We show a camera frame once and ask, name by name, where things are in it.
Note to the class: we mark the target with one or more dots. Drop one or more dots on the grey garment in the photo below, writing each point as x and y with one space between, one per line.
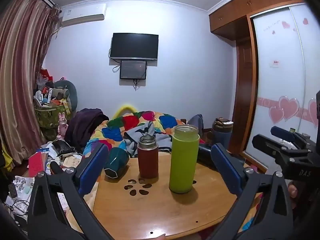
197 122

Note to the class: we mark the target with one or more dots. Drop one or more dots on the large dark water bottle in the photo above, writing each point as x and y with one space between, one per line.
222 135

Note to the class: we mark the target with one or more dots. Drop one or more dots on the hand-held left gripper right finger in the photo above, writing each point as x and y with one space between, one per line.
228 171

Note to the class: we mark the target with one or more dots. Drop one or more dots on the small wall monitor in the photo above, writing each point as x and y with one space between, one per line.
133 69

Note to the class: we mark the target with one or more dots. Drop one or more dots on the person's right hand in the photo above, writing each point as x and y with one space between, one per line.
292 192

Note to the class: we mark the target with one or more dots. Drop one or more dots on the black cup lying down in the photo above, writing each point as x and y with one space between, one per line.
205 155

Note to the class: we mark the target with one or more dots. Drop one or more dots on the white air conditioner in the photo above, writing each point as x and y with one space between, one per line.
83 13

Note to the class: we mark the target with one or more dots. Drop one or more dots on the striped red curtain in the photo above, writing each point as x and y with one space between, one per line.
22 80

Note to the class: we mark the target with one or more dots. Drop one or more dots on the dark purple jacket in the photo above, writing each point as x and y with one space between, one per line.
83 125

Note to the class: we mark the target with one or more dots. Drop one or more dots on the teal cup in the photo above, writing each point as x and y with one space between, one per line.
117 161

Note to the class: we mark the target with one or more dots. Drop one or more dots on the wall television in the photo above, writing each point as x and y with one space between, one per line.
134 45

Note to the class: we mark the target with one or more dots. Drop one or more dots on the black pouch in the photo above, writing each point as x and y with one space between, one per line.
62 147

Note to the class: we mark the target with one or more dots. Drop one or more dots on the grey-green cushion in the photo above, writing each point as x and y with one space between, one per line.
68 92

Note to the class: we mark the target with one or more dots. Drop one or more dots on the red thermos cup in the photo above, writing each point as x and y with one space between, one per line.
148 158

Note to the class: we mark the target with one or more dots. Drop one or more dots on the red bag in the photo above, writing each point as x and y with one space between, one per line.
46 74

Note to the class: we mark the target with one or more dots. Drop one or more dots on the green thermos cup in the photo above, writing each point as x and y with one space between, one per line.
183 162

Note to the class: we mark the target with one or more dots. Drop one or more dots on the red book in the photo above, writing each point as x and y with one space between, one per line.
37 165

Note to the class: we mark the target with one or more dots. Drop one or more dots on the green fabric basket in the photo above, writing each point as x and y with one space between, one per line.
48 120

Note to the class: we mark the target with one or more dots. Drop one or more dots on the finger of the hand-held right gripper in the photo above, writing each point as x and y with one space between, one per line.
283 134
265 143

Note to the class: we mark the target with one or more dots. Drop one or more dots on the grey printed blanket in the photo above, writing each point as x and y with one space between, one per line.
160 143

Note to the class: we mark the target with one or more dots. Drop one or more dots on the white heart-print sliding door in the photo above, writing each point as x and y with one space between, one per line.
282 85

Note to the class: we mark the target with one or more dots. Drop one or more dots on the colourful patchwork blanket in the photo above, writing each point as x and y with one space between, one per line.
117 130

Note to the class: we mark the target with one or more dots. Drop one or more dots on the pink rabbit toy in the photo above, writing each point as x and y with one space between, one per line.
62 127

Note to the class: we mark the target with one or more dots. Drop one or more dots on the yellow hoop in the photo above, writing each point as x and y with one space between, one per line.
122 108

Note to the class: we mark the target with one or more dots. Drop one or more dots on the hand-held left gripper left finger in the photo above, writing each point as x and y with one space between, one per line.
91 168

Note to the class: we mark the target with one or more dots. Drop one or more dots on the wooden wardrobe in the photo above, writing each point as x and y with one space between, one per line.
243 55

